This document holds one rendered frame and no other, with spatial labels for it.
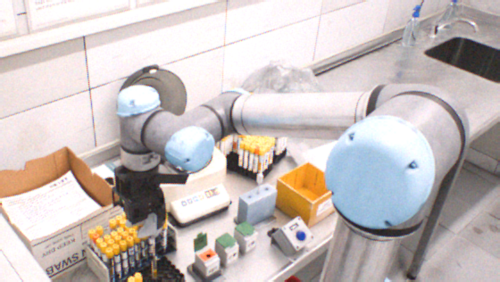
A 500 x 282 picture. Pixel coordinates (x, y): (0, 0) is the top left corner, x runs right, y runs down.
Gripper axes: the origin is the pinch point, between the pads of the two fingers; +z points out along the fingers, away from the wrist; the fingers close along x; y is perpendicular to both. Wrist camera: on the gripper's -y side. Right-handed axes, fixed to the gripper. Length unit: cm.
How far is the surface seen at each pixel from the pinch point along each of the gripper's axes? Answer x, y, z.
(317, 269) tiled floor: -19, -106, 105
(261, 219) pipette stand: 1.4, -34.7, 16.0
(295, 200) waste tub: 5.5, -43.0, 10.7
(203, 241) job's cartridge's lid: 3.3, -12.0, 8.2
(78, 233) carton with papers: -16.1, 10.1, 6.9
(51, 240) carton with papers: -16.2, 16.7, 5.1
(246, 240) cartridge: 7.1, -23.3, 12.2
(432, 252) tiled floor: 12, -160, 105
